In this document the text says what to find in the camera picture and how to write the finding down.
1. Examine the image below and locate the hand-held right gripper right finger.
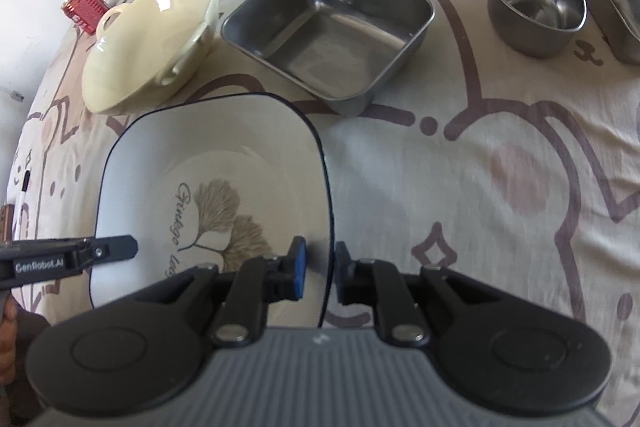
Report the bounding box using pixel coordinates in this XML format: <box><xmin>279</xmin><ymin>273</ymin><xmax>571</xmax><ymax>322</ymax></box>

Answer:
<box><xmin>334</xmin><ymin>241</ymin><xmax>493</xmax><ymax>348</ymax></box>

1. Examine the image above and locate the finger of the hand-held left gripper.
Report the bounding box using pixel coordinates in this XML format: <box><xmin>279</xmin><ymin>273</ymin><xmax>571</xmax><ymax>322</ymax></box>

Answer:
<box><xmin>75</xmin><ymin>235</ymin><xmax>139</xmax><ymax>265</ymax></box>

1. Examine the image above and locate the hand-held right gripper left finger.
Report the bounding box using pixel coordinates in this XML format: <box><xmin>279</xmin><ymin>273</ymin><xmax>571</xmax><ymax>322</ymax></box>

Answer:
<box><xmin>150</xmin><ymin>236</ymin><xmax>307</xmax><ymax>348</ymax></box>

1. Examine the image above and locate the white square leaf-print plate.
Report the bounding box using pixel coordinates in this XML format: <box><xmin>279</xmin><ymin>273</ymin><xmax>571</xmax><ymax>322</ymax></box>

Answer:
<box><xmin>89</xmin><ymin>93</ymin><xmax>335</xmax><ymax>329</ymax></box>

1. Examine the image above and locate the cream bowl with handles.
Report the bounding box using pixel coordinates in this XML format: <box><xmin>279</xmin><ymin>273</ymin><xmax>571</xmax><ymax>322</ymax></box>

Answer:
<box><xmin>81</xmin><ymin>0</ymin><xmax>220</xmax><ymax>115</ymax></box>

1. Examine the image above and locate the large square steel tray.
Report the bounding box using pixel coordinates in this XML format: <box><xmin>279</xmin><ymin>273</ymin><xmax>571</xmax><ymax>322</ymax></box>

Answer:
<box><xmin>220</xmin><ymin>0</ymin><xmax>436</xmax><ymax>116</ymax></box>

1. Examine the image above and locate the round steel bowl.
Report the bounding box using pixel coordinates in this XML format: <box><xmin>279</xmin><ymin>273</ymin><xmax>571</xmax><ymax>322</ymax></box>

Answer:
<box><xmin>488</xmin><ymin>0</ymin><xmax>588</xmax><ymax>58</ymax></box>

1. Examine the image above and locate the small rectangular steel container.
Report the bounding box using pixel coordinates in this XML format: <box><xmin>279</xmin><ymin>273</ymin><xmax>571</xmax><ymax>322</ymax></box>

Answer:
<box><xmin>573</xmin><ymin>0</ymin><xmax>640</xmax><ymax>66</ymax></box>

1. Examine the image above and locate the person's left hand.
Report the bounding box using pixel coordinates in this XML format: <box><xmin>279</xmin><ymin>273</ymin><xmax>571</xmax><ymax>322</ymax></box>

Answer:
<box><xmin>0</xmin><ymin>296</ymin><xmax>53</xmax><ymax>383</ymax></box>

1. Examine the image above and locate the black and white pen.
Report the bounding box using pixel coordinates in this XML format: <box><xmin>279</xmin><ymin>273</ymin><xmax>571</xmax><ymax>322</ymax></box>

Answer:
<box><xmin>20</xmin><ymin>149</ymin><xmax>33</xmax><ymax>208</ymax></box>

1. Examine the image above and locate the bear-print tablecloth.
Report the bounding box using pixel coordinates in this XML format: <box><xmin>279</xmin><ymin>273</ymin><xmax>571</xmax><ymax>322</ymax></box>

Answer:
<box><xmin>10</xmin><ymin>0</ymin><xmax>640</xmax><ymax>427</ymax></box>

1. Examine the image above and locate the red drink can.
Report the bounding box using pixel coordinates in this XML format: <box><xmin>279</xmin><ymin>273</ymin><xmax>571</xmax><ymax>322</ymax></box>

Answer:
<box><xmin>61</xmin><ymin>0</ymin><xmax>108</xmax><ymax>32</ymax></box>

